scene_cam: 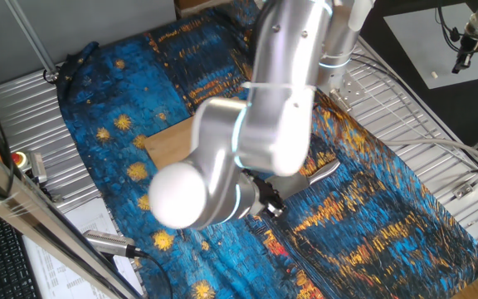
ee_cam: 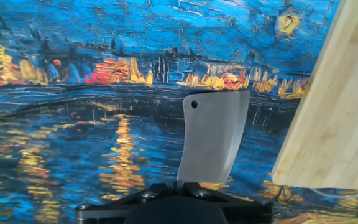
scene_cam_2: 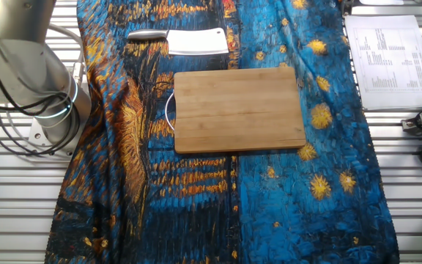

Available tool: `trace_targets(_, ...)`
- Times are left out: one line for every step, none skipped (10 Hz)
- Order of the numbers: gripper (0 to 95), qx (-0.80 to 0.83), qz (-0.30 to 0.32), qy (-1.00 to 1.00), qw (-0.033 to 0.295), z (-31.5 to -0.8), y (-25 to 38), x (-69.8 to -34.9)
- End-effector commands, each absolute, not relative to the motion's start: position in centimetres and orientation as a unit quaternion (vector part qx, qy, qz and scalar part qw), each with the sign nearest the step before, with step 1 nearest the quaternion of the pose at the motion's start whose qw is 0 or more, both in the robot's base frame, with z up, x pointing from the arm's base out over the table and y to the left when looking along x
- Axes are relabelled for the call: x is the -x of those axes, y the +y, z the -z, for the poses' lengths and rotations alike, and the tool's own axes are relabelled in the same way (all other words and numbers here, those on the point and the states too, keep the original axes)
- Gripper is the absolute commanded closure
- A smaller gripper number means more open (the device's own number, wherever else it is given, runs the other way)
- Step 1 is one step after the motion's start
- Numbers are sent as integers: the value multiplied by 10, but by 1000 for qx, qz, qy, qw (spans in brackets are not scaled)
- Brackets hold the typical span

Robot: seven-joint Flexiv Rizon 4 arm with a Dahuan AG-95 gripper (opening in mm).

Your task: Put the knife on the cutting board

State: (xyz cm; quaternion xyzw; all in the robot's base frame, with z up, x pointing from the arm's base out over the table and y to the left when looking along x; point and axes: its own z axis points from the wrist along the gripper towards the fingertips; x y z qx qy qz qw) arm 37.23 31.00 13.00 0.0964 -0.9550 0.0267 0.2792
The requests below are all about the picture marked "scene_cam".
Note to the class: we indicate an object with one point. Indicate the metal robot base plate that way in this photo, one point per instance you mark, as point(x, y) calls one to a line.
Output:
point(351, 89)

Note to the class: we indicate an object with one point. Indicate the red emergency stop button box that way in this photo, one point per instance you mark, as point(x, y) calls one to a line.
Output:
point(31, 164)

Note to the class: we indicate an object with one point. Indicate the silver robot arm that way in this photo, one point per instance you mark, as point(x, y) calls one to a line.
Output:
point(280, 83)

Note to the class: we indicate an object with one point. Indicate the printed white paper sheet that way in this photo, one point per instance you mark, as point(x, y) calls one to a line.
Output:
point(77, 257)

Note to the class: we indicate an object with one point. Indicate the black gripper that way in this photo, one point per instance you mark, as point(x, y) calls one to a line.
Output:
point(259, 195)

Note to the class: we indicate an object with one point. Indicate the steel cleaver knife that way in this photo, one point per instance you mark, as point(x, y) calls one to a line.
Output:
point(293, 184)

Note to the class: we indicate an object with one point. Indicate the grey metal rod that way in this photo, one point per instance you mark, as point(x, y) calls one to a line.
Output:
point(31, 37)

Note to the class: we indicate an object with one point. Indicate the aluminium frame beam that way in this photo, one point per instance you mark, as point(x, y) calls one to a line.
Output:
point(35, 216)

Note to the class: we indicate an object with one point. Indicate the starry night print tablecloth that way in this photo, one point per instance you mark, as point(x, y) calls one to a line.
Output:
point(139, 104)

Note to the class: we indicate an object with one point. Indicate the bamboo cutting board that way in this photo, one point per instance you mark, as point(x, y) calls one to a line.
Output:
point(172, 143)

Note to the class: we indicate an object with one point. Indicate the background robot end effector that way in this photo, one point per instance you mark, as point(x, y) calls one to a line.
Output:
point(477, 29)

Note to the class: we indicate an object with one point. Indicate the grey mat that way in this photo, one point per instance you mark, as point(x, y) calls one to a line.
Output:
point(430, 41)

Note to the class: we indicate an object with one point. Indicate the white small block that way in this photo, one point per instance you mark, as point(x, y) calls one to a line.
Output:
point(434, 74)

